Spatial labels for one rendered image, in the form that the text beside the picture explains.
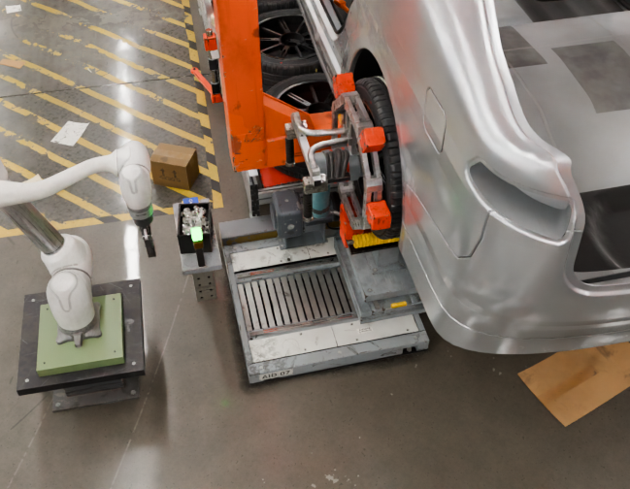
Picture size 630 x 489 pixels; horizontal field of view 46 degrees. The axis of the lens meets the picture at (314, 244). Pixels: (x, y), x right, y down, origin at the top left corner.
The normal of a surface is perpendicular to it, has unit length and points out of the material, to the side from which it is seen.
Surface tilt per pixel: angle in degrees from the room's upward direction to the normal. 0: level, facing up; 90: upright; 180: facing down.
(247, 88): 90
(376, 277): 0
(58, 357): 1
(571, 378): 1
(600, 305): 91
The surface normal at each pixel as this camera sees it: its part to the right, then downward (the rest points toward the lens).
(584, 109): 0.07, -0.40
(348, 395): 0.00, -0.69
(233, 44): 0.23, 0.71
